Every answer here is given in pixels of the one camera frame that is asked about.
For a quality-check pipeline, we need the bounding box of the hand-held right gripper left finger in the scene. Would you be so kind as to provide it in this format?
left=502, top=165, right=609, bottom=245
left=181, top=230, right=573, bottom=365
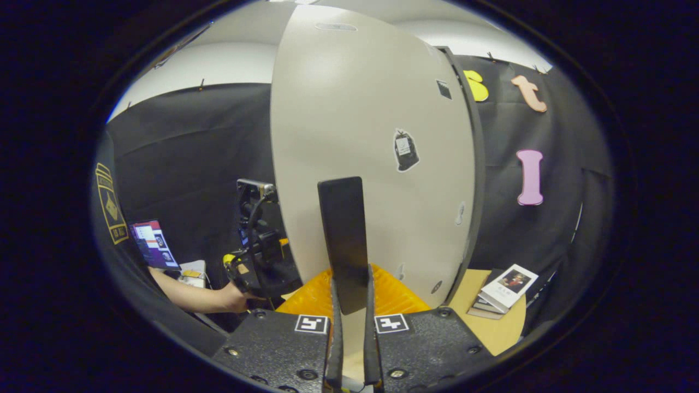
left=212, top=267, right=345, bottom=393

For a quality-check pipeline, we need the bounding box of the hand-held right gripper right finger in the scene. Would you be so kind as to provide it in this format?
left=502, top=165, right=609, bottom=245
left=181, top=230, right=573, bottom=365
left=363, top=265, right=496, bottom=393

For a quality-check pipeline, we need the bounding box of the black cabinet door handle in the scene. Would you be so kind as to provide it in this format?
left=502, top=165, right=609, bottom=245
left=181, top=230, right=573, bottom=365
left=318, top=176, right=369, bottom=315

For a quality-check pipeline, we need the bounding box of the beige cabinet door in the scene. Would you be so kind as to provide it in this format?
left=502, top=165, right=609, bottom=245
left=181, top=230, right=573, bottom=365
left=270, top=4, right=477, bottom=383

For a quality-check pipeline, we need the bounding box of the white box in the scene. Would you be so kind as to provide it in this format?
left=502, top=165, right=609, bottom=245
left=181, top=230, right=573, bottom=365
left=177, top=260, right=208, bottom=289

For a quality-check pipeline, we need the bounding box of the white portrait cover book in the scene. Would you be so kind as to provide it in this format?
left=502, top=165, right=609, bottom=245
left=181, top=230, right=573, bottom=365
left=479, top=264, right=539, bottom=314

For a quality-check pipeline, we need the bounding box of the black backdrop cloth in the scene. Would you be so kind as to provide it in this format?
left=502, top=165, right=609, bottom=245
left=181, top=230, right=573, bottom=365
left=106, top=55, right=615, bottom=334

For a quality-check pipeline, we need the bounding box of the person's black shirt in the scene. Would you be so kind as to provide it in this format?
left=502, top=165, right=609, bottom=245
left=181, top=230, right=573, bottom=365
left=90, top=131, right=230, bottom=356

